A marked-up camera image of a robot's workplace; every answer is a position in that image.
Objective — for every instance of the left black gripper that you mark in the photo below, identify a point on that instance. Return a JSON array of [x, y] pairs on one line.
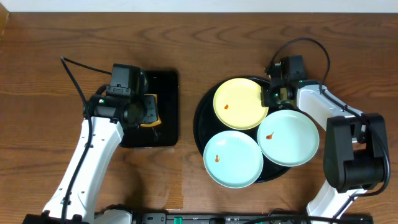
[[138, 122]]

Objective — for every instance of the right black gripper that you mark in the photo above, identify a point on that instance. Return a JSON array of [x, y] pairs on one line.
[[266, 101]]

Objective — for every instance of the yellow green sponge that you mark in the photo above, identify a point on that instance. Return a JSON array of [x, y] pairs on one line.
[[150, 117]]

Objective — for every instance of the light blue plate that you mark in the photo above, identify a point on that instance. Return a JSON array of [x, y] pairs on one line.
[[288, 138], [233, 159]]

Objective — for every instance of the yellow plate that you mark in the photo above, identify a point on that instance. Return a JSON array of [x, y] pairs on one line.
[[237, 104]]

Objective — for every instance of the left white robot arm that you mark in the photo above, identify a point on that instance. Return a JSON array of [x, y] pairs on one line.
[[75, 199]]

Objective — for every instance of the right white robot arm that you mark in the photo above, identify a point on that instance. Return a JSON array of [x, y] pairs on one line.
[[356, 158]]

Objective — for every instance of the black rectangular tray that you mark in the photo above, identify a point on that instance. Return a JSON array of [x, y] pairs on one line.
[[163, 83]]

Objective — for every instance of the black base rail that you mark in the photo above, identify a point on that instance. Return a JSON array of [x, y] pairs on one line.
[[211, 218]]

